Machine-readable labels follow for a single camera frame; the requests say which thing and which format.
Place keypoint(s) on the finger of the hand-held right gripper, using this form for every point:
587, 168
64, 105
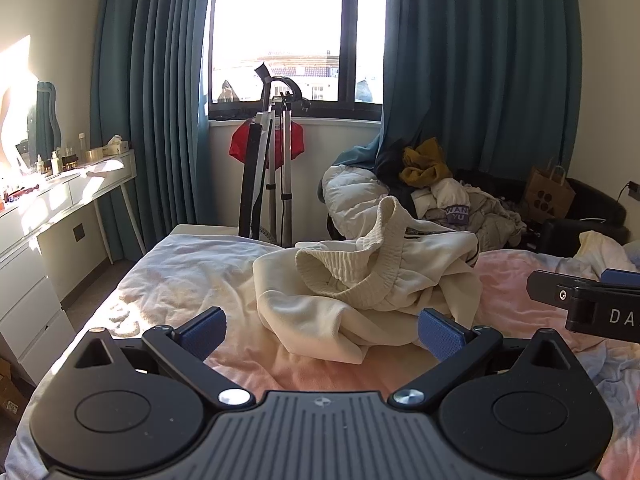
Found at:
622, 277
547, 287

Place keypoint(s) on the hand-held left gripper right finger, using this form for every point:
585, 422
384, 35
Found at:
442, 336

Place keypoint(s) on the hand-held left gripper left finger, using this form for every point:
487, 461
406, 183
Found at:
202, 336

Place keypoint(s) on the cream pants with black stripe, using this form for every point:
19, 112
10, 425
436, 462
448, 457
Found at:
310, 310

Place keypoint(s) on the pile of white grey clothes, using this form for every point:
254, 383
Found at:
480, 215

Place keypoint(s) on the black sofa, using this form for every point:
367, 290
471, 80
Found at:
595, 205

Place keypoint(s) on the brown paper bag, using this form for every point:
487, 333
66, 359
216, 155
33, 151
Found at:
547, 195

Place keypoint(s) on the leaning flat panel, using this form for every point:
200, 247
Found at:
250, 185

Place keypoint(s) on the white pillow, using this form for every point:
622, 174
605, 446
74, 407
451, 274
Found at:
350, 195

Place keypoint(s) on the mustard yellow garment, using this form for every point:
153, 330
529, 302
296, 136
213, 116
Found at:
425, 162

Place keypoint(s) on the white dressing table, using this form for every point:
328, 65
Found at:
30, 280

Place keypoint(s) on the dark garment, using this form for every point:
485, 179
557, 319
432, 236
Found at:
392, 160

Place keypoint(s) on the black silver tripod stand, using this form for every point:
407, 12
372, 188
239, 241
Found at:
286, 160

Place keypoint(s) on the red cloth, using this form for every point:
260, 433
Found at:
240, 144

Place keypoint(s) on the light blue cloth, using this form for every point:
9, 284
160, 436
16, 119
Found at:
357, 156

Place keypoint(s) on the cardboard box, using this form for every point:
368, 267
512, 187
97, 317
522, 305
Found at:
10, 390

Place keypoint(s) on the tissue box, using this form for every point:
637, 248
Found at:
114, 146

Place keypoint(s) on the row of cosmetic bottles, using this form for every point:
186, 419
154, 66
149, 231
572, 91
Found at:
56, 161

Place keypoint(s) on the teal curtain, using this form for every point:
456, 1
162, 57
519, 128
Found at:
150, 110
475, 60

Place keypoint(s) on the wavy framed mirror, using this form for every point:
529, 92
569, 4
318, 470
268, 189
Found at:
47, 110

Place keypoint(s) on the black framed window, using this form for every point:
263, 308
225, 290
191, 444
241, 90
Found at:
280, 20

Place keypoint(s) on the wall outlet with plug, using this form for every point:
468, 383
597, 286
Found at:
633, 190

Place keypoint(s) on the dark wall socket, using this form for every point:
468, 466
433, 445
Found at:
79, 233

